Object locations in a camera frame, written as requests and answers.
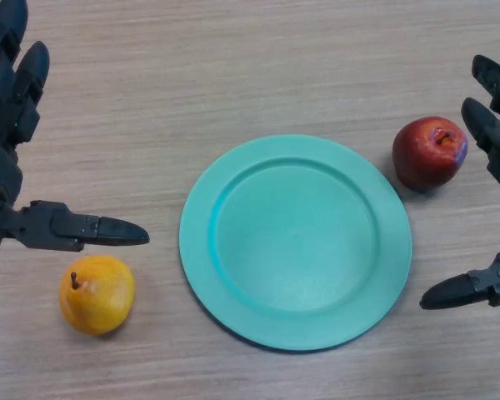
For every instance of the red apple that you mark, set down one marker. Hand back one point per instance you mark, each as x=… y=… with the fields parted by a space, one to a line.
x=425 y=162

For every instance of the green round plate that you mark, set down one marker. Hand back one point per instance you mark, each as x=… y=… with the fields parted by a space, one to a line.
x=296 y=250

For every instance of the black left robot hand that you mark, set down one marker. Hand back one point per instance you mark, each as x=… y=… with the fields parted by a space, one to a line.
x=0 y=175

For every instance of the yellow pear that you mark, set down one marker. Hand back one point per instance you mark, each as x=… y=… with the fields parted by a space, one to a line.
x=98 y=300

